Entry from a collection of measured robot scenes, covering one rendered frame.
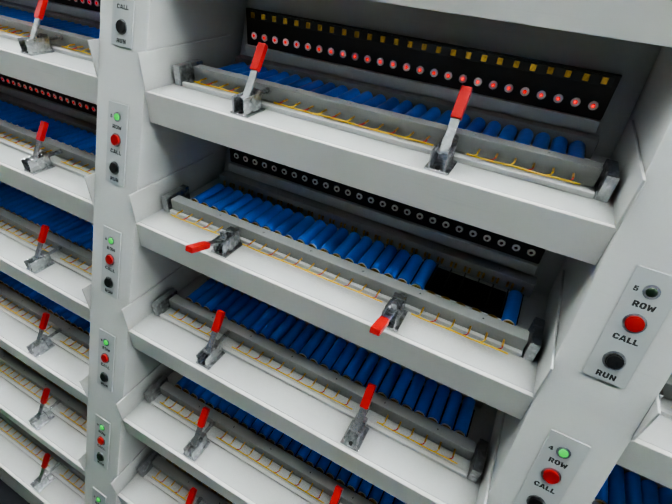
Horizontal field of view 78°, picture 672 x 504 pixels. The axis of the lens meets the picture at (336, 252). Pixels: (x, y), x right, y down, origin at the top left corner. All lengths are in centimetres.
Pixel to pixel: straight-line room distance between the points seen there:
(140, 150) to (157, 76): 11
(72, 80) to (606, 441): 86
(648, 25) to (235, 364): 66
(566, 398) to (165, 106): 62
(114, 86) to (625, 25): 63
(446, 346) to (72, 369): 78
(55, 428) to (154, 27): 90
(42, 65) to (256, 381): 61
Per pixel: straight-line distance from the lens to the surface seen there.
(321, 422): 66
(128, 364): 86
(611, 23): 48
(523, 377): 54
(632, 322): 49
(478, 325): 55
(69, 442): 118
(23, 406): 129
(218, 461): 85
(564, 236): 47
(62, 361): 107
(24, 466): 143
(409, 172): 47
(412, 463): 65
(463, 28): 68
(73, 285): 94
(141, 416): 93
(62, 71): 82
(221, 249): 63
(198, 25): 75
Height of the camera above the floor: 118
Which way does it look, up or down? 20 degrees down
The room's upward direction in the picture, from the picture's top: 14 degrees clockwise
